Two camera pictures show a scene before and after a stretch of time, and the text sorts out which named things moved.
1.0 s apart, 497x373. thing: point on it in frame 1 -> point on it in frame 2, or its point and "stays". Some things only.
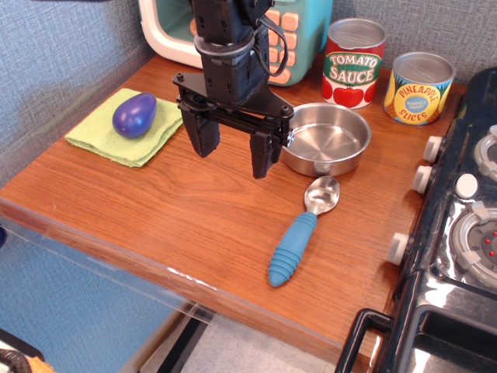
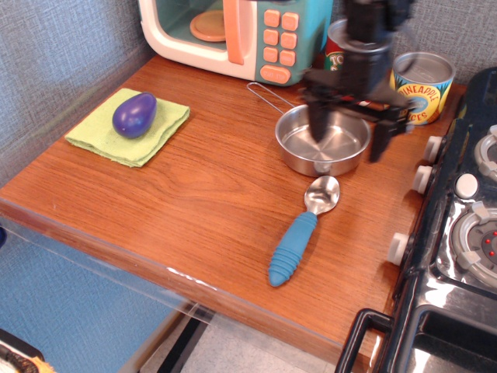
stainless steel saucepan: x=325 y=138 stays
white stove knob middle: x=422 y=177 stays
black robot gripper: x=234 y=91 -> x=363 y=83
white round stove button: x=466 y=186 stays
